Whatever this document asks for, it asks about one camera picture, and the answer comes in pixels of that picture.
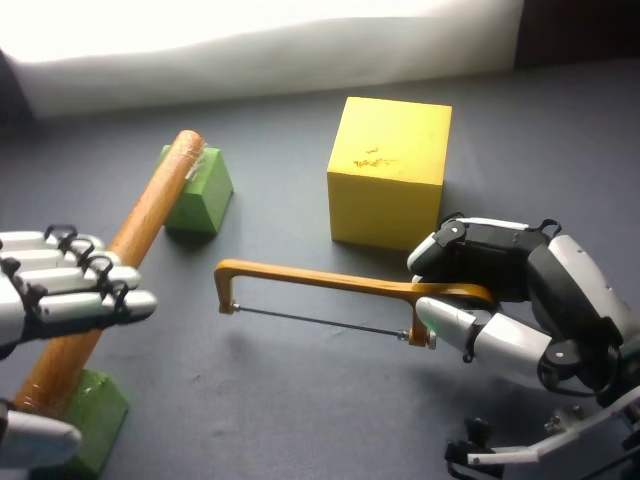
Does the white cloth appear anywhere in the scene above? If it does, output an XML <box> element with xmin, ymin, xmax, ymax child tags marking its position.
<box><xmin>0</xmin><ymin>0</ymin><xmax>524</xmax><ymax>121</ymax></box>

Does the yellow frame hacksaw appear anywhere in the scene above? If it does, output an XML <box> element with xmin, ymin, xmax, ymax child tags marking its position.
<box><xmin>213</xmin><ymin>258</ymin><xmax>496</xmax><ymax>351</ymax></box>

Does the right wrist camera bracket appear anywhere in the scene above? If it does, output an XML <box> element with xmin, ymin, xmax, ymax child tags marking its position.
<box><xmin>443</xmin><ymin>399</ymin><xmax>631</xmax><ymax>479</ymax></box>

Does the grey table cloth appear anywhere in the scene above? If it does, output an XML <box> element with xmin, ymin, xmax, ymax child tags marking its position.
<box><xmin>0</xmin><ymin>57</ymin><xmax>640</xmax><ymax>480</ymax></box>

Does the brown wooden dowel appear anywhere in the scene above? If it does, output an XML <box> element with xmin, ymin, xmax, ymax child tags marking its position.
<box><xmin>12</xmin><ymin>129</ymin><xmax>206</xmax><ymax>416</ymax></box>

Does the green trapezoid block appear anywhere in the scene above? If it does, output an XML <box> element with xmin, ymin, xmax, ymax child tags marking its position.
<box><xmin>29</xmin><ymin>368</ymin><xmax>131</xmax><ymax>479</ymax></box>
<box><xmin>158</xmin><ymin>142</ymin><xmax>235</xmax><ymax>235</ymax></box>

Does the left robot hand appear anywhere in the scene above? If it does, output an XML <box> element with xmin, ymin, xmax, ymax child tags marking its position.
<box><xmin>0</xmin><ymin>223</ymin><xmax>159</xmax><ymax>471</ymax></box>

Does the yellow wooden cube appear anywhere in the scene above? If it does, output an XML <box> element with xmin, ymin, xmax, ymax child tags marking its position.
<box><xmin>326</xmin><ymin>96</ymin><xmax>454</xmax><ymax>251</ymax></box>

